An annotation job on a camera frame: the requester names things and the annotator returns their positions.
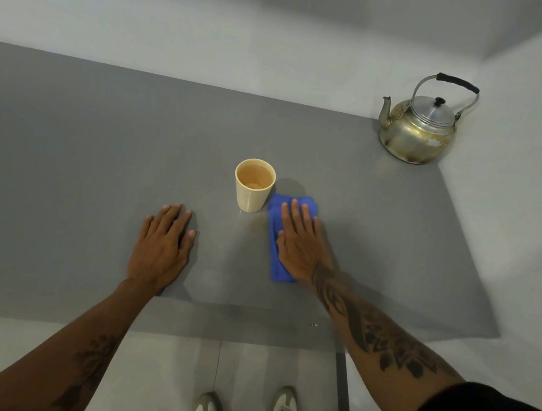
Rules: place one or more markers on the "grey table leg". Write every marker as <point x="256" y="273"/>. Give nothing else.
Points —
<point x="344" y="404"/>

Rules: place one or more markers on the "person's left forearm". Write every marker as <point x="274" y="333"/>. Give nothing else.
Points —
<point x="71" y="351"/>

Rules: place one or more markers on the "cream plastic cup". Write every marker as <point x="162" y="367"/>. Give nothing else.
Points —
<point x="251" y="199"/>

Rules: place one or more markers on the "blue cloth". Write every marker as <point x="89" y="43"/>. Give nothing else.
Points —
<point x="275" y="228"/>

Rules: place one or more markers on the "person's left hand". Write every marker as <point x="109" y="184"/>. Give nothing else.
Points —
<point x="159" y="255"/>

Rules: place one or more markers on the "person's left middle finger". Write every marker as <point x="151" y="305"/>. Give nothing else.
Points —
<point x="169" y="222"/>

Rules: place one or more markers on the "person's right forearm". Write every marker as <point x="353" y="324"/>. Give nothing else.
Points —
<point x="373" y="334"/>

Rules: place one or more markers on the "person's left thumb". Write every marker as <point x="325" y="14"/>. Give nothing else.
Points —
<point x="188" y="244"/>

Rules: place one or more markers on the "person's right little finger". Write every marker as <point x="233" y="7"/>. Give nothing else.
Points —
<point x="317" y="229"/>

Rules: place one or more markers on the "person's right hand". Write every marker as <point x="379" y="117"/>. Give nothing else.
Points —
<point x="302" y="253"/>

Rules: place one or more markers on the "person's left little finger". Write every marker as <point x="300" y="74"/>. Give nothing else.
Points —
<point x="145" y="228"/>

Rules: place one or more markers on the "worn metal kettle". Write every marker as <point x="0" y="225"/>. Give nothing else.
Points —
<point x="414" y="139"/>

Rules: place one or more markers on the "person's right middle finger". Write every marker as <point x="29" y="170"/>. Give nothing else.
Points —
<point x="297" y="217"/>

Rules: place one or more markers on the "silver kettle lid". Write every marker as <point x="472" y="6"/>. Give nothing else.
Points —
<point x="433" y="112"/>

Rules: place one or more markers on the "person's right thumb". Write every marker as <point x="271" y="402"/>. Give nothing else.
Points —
<point x="281" y="256"/>

